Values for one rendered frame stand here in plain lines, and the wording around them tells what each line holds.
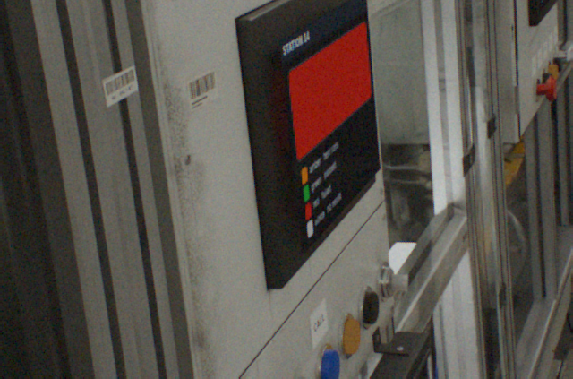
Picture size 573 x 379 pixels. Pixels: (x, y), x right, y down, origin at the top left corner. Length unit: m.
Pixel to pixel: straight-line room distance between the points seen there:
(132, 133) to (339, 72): 0.29
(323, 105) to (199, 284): 0.21
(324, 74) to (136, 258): 0.27
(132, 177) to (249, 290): 0.16
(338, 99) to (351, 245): 0.17
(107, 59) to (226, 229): 0.17
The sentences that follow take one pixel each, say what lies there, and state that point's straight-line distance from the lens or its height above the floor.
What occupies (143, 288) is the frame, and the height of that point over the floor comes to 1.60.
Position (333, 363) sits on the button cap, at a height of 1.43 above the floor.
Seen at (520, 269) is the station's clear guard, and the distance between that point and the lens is 2.05.
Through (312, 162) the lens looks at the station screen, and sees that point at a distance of 0.85.
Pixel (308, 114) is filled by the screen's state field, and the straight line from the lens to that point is 0.84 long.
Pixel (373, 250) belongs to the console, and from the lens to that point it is 1.08.
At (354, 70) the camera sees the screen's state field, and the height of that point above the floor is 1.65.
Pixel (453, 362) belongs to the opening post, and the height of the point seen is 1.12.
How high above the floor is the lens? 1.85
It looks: 17 degrees down
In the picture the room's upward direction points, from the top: 6 degrees counter-clockwise
